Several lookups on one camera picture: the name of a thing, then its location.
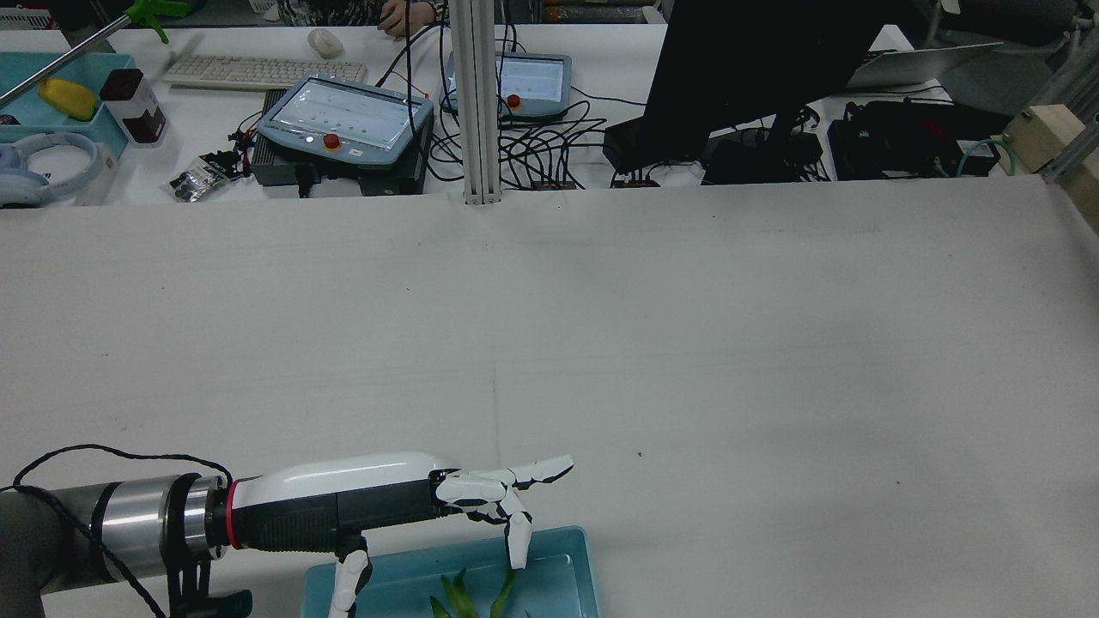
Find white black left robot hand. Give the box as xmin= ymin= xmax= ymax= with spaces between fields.
xmin=228 ymin=452 xmax=574 ymax=618

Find green plant leaves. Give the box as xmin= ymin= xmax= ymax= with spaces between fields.
xmin=429 ymin=566 xmax=533 ymax=618

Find light blue shallow tray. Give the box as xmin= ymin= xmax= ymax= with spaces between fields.
xmin=302 ymin=525 xmax=600 ymax=618

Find black finned controller box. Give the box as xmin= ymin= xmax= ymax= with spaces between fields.
xmin=251 ymin=88 xmax=434 ymax=197

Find clear bag of black parts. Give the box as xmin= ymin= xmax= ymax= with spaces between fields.
xmin=169 ymin=150 xmax=250 ymax=203

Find large grey teach pendant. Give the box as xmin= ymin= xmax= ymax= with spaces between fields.
xmin=256 ymin=75 xmax=435 ymax=168

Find white computer keyboard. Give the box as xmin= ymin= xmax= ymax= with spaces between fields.
xmin=161 ymin=54 xmax=368 ymax=92

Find lavender over-ear headphones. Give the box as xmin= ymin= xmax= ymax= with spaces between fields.
xmin=0 ymin=131 xmax=102 ymax=209

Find small black box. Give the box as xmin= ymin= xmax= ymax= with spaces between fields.
xmin=603 ymin=116 xmax=653 ymax=177

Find small grey teach pendant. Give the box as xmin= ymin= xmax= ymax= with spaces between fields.
xmin=442 ymin=50 xmax=574 ymax=119

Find yellow plastic toy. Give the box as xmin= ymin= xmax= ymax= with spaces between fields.
xmin=37 ymin=77 xmax=100 ymax=121

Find light blue plastic bin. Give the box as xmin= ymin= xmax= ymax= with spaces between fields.
xmin=0 ymin=51 xmax=138 ymax=160

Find metal rod with green claw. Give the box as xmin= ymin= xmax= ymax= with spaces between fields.
xmin=0 ymin=0 xmax=191 ymax=108

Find black Huawei monitor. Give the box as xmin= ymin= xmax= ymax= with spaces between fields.
xmin=640 ymin=0 xmax=898 ymax=185

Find black computer box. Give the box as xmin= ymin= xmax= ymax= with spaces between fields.
xmin=829 ymin=100 xmax=1018 ymax=181

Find silver laptop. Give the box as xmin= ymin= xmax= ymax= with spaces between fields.
xmin=846 ymin=41 xmax=1005 ymax=91

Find wooden block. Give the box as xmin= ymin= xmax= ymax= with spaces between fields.
xmin=1000 ymin=105 xmax=1087 ymax=174

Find wooden plank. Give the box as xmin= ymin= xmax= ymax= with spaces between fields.
xmin=1065 ymin=165 xmax=1099 ymax=234

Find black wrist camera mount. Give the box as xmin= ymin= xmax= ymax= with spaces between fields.
xmin=163 ymin=475 xmax=254 ymax=618

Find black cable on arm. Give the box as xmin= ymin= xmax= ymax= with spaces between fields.
xmin=0 ymin=444 xmax=234 ymax=618

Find black cable tangle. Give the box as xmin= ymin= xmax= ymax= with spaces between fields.
xmin=378 ymin=0 xmax=653 ymax=190

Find aluminium profile post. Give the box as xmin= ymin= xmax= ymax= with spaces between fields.
xmin=449 ymin=0 xmax=501 ymax=205

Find teal cable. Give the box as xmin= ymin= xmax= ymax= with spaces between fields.
xmin=957 ymin=140 xmax=1018 ymax=179

